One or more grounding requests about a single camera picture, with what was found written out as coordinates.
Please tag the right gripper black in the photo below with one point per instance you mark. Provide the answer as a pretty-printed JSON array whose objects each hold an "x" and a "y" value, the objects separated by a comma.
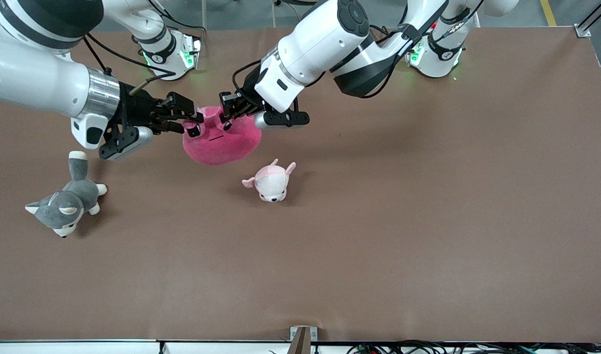
[{"x": 137, "y": 109}]

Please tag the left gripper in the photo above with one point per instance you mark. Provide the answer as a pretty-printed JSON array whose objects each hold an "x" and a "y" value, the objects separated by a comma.
[{"x": 246, "y": 98}]

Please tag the round magenta pink plush toy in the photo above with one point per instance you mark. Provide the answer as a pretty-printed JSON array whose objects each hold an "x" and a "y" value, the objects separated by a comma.
[{"x": 216, "y": 150}]

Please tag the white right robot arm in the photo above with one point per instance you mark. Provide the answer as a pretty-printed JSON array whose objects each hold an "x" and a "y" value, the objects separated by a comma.
[{"x": 30, "y": 78}]

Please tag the pale pink white plush dog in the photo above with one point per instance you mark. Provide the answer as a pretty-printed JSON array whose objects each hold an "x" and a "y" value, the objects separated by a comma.
[{"x": 271, "y": 184}]

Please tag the grey white husky plush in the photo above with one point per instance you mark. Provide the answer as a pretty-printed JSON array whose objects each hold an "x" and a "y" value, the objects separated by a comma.
[{"x": 71, "y": 199}]

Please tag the brown table cover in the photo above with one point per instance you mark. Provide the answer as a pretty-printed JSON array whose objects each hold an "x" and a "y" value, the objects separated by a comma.
[{"x": 300, "y": 270}]

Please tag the metal bracket with post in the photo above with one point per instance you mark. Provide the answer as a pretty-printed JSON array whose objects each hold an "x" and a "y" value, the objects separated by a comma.
[{"x": 302, "y": 339}]

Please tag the aluminium frame profile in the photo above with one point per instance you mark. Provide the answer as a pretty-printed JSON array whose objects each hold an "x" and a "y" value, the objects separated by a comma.
[{"x": 595, "y": 17}]

